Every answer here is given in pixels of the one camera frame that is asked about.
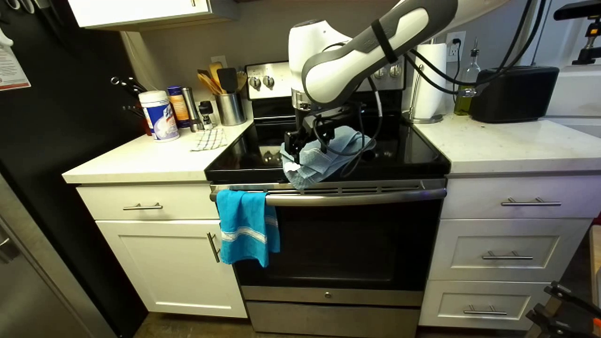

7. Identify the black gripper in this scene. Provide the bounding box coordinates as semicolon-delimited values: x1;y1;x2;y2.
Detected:
282;108;365;159

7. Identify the light blue towel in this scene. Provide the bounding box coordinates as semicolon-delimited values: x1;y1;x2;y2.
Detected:
280;127;376;189

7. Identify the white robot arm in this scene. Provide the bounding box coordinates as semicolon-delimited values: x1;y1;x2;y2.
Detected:
284;0;507;157

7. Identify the paper towel roll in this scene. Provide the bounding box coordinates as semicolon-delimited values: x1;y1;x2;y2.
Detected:
413;44;447;123

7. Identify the bright blue striped towel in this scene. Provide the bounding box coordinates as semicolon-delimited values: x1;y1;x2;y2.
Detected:
216;191;280;269

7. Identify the black glass-top oven range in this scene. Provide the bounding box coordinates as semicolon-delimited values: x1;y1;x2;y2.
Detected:
205;63;449;338

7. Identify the steel utensil crock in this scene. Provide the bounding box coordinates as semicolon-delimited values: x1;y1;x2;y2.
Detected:
218;95;244;127

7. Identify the brown spice bottle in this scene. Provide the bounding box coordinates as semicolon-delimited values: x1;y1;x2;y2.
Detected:
167;87;192;129

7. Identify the olive oil bottle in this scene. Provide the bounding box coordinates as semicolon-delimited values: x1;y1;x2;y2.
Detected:
455;48;481;117

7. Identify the disinfecting wipes canister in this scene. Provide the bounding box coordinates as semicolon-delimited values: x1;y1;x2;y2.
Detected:
139;91;179;142

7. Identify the white left base cabinet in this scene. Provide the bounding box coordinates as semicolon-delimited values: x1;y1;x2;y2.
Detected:
79;185;246;320

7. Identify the black toaster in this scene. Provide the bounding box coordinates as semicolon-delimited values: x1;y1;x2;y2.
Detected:
470;67;560;125

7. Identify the white right drawer cabinet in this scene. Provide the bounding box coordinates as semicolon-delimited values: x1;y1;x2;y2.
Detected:
419;176;601;331

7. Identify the white upper cabinet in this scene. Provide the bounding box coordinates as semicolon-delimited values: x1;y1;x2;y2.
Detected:
68;0;216;29

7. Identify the black refrigerator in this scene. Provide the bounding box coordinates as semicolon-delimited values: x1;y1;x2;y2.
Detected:
0;0;147;338

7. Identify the steel oven door handle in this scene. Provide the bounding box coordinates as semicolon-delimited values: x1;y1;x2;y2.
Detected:
265;189;447;209

